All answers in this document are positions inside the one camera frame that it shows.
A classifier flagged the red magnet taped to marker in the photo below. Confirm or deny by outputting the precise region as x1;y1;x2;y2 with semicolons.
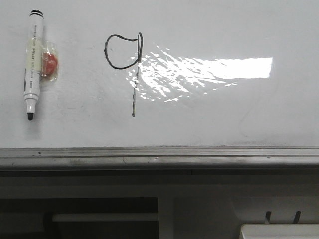
41;41;59;81

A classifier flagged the white black-tipped whiteboard marker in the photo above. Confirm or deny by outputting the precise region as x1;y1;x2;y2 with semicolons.
23;9;45;121

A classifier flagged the white whiteboard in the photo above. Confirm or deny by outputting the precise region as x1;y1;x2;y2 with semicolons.
0;0;319;148

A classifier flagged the aluminium whiteboard ledge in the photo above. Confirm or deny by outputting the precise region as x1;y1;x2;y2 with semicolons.
0;146;319;172

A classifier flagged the white horizontal bar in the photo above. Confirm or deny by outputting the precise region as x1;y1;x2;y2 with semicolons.
52;213;159;222

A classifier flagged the left black tray hook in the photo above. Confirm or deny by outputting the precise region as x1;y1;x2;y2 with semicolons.
265;211;272;224

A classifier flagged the black tray hook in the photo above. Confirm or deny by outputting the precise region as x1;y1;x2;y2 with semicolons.
265;211;272;224
293;211;301;224

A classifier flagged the white marker tray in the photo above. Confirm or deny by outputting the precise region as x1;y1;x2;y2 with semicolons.
239;224;319;239

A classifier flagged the right black tray hook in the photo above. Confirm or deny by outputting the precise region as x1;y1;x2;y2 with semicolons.
293;211;301;224

